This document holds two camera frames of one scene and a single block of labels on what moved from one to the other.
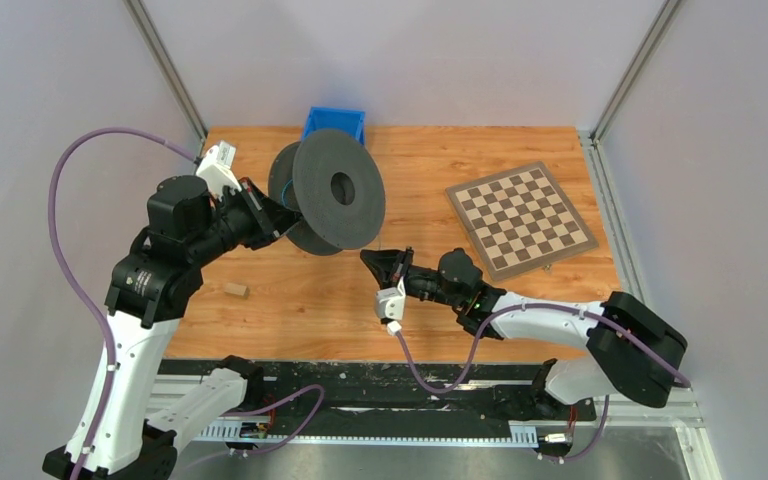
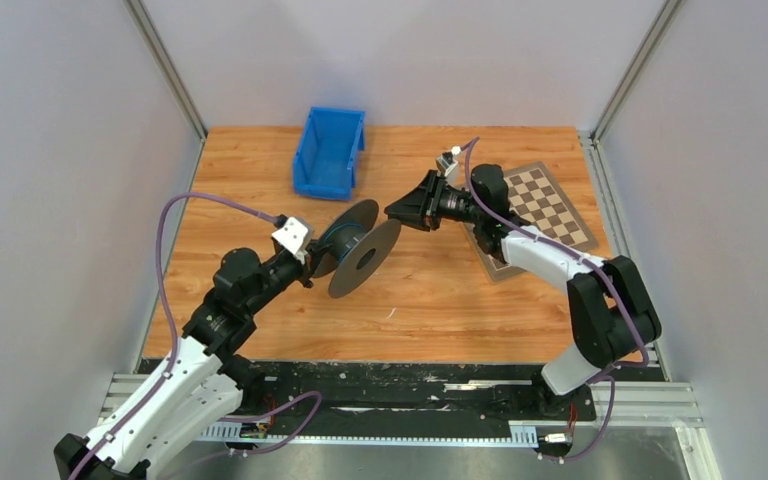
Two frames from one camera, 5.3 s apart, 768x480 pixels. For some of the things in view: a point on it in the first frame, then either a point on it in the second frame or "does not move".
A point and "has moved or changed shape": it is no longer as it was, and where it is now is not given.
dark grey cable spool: [333, 178] to [359, 245]
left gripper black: [269, 218] to [310, 264]
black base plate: [395, 391] does not move
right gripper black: [389, 266] to [419, 209]
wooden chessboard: [520, 220] does not move
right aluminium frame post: [633, 70] does not move
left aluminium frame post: [167, 65] does not move
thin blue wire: [283, 190] has moved or changed shape
